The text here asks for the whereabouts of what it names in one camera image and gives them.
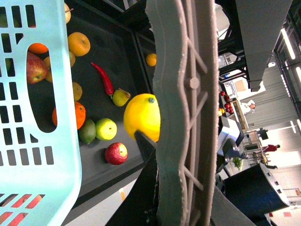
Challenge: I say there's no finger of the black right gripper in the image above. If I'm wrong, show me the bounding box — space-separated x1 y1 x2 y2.
134 130 157 162

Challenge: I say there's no yellow lemon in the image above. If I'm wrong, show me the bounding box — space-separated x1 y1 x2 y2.
123 93 161 142

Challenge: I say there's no grey basket handle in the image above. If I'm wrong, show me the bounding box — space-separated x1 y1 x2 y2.
146 0 218 226

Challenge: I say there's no light blue basket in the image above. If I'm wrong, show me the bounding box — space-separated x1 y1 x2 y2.
0 0 82 226

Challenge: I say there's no orange on neighbouring shelf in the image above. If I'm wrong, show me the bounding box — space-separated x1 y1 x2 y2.
145 53 157 67

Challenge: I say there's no red apple front right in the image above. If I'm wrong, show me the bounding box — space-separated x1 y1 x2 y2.
104 142 128 165

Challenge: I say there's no red apple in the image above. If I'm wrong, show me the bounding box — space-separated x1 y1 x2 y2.
104 142 128 165
26 52 48 84

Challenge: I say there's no bright green apple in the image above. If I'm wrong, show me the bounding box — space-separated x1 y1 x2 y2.
95 118 117 141

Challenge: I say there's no yellow-green pear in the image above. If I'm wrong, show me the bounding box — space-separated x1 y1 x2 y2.
112 89 131 107

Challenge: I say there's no green avocado right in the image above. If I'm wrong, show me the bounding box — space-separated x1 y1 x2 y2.
79 119 96 144

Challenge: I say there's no red chili pepper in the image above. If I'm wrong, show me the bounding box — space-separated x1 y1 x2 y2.
91 62 114 99

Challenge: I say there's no large orange centre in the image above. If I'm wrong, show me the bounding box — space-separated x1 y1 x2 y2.
52 101 86 130

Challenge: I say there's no green-brown kiwi lower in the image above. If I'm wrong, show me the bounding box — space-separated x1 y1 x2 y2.
72 82 82 101

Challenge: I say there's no green-brown kiwi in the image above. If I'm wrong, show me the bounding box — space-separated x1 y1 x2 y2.
72 82 82 101
69 51 76 68

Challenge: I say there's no green-brown kiwi upper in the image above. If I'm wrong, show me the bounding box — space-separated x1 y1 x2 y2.
69 51 76 68

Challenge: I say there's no orange-yellow round fruit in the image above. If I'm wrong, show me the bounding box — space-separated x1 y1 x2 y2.
43 56 53 82

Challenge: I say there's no yellow-orange apple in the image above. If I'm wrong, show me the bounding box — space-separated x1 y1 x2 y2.
68 32 91 57

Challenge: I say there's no red apple centre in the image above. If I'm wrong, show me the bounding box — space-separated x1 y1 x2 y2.
26 52 48 84

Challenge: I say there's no pink peach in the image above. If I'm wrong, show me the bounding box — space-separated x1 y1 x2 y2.
0 194 44 226

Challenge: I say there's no small orange near apple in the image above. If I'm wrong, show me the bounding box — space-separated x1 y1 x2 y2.
28 43 49 54

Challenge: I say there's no white round pear with stem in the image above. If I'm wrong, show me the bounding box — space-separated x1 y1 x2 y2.
65 8 73 23

